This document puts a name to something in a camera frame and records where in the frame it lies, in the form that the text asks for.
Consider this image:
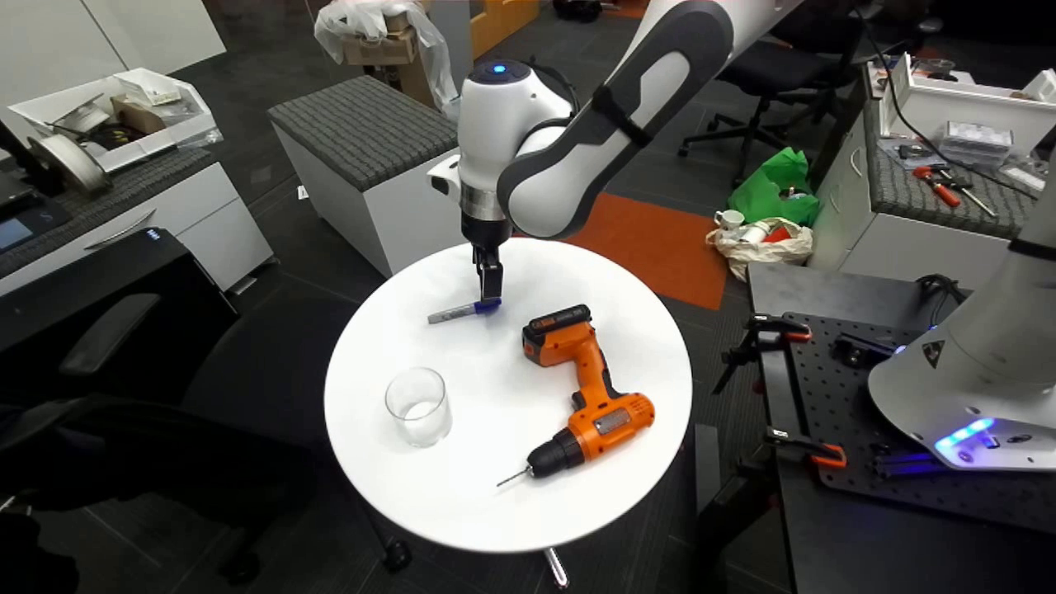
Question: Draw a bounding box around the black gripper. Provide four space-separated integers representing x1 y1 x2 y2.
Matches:
460 209 512 314

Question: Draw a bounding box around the blue pen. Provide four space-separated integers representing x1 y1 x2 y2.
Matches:
427 293 508 328

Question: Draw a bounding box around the clear drinking glass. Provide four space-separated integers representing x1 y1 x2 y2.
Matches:
379 363 457 453

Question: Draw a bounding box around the orange floor mat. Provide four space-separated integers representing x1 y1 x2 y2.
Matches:
565 191 737 314

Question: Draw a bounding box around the brown cardboard box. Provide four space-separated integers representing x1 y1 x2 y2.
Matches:
467 0 544 61

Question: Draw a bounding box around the white plastic bag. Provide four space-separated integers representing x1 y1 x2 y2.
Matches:
708 209 818 279

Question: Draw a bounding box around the crumpled clear plastic bag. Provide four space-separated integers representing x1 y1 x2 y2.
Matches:
311 0 464 114

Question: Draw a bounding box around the orange black clamp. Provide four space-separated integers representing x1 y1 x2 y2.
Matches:
763 422 853 478
750 314 818 348

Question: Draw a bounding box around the green plastic bag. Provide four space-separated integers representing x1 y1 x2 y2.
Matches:
728 145 824 229

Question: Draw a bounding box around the white desk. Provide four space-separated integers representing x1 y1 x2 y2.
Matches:
0 134 279 302

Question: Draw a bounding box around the black office chair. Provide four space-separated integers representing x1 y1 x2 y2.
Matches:
0 225 336 594
676 0 884 157

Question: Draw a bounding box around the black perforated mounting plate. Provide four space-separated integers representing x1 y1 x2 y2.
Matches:
757 310 1056 542

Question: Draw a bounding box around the white cabinet grey cushion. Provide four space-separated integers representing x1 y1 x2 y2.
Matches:
811 51 1056 293

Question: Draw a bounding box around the open box with clutter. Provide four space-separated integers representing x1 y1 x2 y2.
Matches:
5 66 225 180

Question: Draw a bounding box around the white box of parts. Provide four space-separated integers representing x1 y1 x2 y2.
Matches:
887 49 1056 157

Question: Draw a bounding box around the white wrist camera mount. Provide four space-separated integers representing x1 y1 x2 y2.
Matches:
427 148 467 203

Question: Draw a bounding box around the orange black cordless drill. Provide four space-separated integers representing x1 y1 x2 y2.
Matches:
492 299 659 492

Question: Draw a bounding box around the red handled screwdriver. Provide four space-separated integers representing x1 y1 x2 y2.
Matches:
910 161 968 214

